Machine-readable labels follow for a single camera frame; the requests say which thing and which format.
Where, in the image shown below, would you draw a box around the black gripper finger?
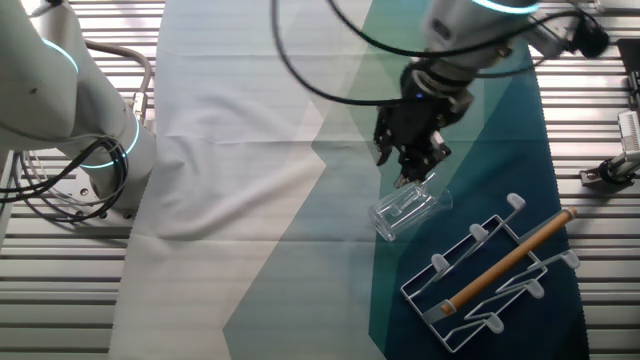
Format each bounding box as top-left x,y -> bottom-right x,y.
372,105 -> 402,167
393,127 -> 453,190

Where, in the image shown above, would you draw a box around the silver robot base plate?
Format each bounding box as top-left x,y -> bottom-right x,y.
69,169 -> 139,221

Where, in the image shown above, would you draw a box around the clear plastic cup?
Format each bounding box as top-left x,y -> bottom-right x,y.
368,172 -> 454,243

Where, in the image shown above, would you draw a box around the black base cable bundle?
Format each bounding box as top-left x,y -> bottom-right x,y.
0,137 -> 130,224

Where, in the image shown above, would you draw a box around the teal white gradient tablecloth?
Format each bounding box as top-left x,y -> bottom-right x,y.
109,0 -> 591,360

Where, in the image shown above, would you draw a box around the black cable with plug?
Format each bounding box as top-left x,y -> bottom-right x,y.
327,0 -> 611,60

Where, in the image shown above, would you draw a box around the grey conduit hose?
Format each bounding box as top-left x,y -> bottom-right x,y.
84,39 -> 154,124

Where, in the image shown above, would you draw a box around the black clamp tool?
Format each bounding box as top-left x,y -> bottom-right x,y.
579,151 -> 640,189

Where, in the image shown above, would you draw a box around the white wire cup rack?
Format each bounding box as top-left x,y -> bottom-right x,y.
399,192 -> 581,354

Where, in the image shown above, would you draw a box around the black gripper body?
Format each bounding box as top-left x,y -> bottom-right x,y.
386,59 -> 475,135

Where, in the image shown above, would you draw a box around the silver exterior camera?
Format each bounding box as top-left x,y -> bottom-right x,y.
617,109 -> 640,153

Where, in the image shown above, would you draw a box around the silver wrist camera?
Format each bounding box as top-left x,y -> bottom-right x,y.
528,13 -> 582,59

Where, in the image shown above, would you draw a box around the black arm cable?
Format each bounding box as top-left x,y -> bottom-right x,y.
271,0 -> 417,108

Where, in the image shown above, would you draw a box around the black bracket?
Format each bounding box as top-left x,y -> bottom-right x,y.
617,38 -> 640,109

